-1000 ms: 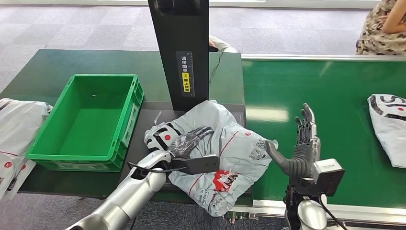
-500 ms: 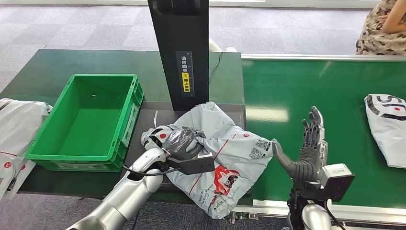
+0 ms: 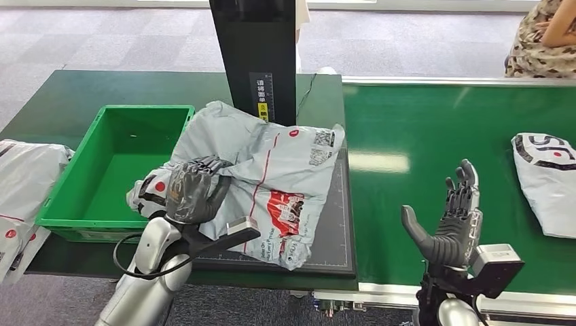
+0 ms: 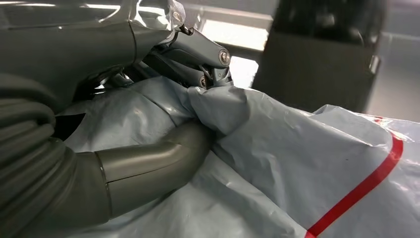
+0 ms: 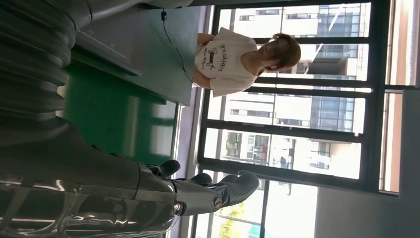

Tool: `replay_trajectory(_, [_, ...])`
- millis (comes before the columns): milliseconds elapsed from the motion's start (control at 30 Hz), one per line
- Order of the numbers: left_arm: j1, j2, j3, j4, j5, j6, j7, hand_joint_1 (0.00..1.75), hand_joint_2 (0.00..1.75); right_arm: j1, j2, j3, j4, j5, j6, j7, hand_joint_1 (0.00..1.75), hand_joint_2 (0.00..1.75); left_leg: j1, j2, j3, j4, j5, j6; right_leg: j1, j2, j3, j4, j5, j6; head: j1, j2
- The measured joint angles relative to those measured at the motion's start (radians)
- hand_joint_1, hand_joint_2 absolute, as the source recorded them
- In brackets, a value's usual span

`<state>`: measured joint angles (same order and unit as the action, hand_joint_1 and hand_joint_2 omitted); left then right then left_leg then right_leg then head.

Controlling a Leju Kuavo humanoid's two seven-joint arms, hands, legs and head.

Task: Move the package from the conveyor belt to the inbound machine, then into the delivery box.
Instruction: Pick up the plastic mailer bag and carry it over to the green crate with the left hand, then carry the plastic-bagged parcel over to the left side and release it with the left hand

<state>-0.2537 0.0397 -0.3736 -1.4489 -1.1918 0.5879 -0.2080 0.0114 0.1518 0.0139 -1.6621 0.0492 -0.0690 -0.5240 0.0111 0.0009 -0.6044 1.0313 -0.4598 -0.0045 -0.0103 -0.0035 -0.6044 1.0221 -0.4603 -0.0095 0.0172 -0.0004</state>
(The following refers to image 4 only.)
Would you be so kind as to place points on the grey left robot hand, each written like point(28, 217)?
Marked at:
point(65, 49)

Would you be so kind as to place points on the white plastic mailer package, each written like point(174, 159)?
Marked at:
point(279, 148)

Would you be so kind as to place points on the black inbound machine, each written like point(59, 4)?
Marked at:
point(311, 72)

